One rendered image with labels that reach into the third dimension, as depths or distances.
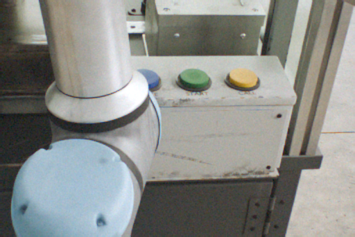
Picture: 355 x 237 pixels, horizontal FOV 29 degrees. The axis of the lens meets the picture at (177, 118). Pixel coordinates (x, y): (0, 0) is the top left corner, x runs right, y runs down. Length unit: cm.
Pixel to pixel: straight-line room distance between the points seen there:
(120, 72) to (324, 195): 154
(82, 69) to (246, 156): 38
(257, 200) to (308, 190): 104
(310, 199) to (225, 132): 122
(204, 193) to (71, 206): 51
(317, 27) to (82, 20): 40
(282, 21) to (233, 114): 20
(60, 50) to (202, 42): 48
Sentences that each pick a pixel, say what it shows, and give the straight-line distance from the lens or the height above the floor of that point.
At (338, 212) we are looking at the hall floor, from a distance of 216.
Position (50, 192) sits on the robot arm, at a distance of 67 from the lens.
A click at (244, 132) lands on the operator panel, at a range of 99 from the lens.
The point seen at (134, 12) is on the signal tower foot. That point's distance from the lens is 143.
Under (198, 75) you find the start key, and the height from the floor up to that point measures 91.
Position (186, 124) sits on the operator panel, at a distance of 96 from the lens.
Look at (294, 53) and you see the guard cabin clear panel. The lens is 113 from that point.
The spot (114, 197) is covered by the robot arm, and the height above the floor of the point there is 97.
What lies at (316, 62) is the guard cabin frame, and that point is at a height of 92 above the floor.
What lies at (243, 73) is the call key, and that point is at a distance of 98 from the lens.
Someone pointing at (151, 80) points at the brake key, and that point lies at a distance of 94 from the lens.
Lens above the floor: 143
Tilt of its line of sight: 36 degrees down
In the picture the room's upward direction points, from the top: 6 degrees clockwise
